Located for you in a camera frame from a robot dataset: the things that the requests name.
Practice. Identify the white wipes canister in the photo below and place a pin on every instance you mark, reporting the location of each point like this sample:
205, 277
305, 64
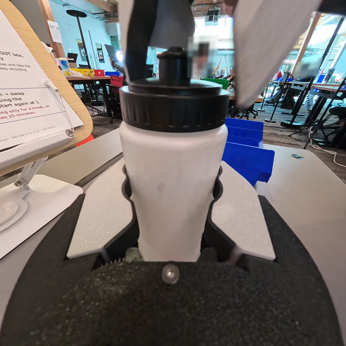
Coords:
65, 66

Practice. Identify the round metal desk fitting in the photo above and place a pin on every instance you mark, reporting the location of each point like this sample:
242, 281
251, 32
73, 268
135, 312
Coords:
297, 156

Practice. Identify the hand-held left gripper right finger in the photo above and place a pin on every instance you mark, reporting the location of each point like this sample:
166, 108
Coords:
240, 216

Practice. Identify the orange traffic cone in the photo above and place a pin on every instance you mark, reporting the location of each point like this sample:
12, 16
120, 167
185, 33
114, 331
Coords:
86, 140

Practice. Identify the black floor lamp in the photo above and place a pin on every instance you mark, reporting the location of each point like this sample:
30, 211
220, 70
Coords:
80, 35

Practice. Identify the instruction sheet on stand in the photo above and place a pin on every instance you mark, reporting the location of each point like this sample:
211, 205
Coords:
54, 67

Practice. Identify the white plastic bottle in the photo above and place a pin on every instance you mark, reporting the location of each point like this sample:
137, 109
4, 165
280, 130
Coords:
173, 175

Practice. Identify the black bottle lid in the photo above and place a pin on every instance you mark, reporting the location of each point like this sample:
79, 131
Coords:
175, 110

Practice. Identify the printed instruction sheet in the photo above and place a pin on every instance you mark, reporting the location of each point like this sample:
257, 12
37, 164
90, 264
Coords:
27, 108

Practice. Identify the blue plastic bin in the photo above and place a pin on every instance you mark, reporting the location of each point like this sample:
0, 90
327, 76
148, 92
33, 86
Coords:
243, 132
248, 165

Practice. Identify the green plastic bin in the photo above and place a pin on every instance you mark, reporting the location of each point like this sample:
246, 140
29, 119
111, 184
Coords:
216, 83

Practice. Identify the red office chair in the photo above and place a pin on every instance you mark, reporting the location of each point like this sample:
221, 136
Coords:
116, 80

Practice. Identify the black tripod stand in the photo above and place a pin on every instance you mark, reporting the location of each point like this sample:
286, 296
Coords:
323, 119

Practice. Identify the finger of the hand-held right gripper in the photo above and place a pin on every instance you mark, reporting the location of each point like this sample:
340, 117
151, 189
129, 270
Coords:
140, 32
265, 40

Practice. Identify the row of coloured storage bins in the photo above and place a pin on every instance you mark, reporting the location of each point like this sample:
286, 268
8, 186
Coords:
89, 72

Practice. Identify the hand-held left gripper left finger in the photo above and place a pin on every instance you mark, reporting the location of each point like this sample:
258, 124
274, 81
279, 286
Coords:
100, 216

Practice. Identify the wooden ceiling post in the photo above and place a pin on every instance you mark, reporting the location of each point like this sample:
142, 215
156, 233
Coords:
51, 27

